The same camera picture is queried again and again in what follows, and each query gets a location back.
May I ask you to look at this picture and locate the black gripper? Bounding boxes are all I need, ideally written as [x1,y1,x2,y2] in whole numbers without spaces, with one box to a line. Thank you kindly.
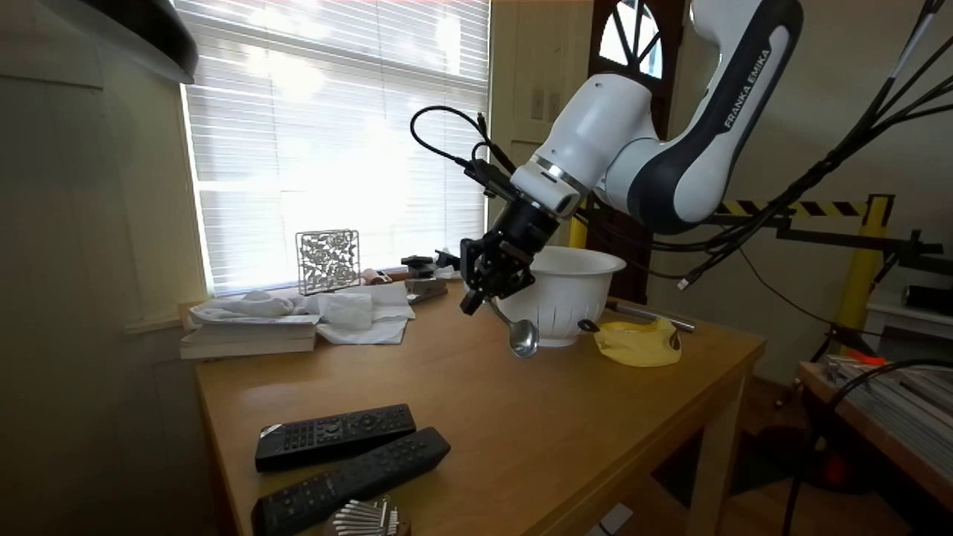
[459,199,557,317]

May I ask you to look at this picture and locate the silver spoon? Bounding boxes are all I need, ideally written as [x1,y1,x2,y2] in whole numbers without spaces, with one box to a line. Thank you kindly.
[490,305,539,358]

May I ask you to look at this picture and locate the white colander bowl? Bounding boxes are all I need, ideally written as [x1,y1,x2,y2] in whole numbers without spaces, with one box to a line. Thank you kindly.
[499,247,626,349]

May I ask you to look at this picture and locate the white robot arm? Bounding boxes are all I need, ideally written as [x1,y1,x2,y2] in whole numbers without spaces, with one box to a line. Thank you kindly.
[460,0,804,317]

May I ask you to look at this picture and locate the white cloth pile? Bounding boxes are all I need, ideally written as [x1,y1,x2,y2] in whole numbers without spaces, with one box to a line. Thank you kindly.
[314,285,413,345]

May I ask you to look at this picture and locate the white metal floral napkin holder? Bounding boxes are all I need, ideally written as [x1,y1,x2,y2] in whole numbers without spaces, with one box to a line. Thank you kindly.
[295,230,361,294]

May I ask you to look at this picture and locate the yellow bag of letter tiles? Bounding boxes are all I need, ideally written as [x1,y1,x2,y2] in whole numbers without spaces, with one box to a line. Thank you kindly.
[594,320,682,369]

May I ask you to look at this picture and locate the black remote control upper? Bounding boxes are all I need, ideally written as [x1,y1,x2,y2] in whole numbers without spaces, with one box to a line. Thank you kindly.
[252,406,416,474]

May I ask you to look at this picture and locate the black remote control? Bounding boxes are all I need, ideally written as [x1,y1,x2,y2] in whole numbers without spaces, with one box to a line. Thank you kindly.
[250,430,448,536]
[252,406,416,474]

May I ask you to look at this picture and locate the silver crinkled foil cup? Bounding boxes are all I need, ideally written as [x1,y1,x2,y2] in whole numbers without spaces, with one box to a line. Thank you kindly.
[331,501,408,536]

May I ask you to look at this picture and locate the white window blinds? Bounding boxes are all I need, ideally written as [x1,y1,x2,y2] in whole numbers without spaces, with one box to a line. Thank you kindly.
[174,0,489,293]

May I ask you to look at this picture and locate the stack of books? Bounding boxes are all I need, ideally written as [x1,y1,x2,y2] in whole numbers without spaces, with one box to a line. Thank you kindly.
[179,294,314,361]

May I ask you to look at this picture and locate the black remote control lower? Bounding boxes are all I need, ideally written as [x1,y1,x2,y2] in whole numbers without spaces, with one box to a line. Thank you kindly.
[250,430,448,536]

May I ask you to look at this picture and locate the yellow black striped barrier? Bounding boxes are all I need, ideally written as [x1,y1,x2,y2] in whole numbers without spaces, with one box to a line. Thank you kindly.
[562,192,897,332]

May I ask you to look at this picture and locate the black spatula grey handle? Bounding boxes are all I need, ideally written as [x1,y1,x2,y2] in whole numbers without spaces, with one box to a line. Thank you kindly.
[606,302,697,335]

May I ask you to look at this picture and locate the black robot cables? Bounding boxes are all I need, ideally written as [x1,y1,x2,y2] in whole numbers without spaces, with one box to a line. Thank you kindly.
[648,0,953,293]

